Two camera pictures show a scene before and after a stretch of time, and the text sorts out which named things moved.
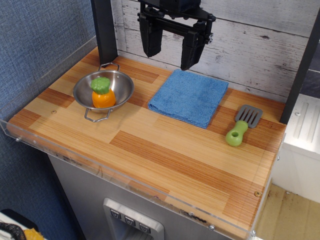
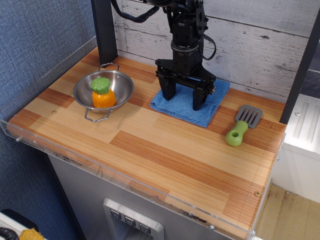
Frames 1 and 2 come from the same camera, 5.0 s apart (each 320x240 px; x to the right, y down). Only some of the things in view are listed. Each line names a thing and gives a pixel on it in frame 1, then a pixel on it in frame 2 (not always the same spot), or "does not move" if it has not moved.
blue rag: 189,97 does not move
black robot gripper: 182,17 → 186,66
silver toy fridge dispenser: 125,224 does not move
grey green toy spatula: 246,116 does not move
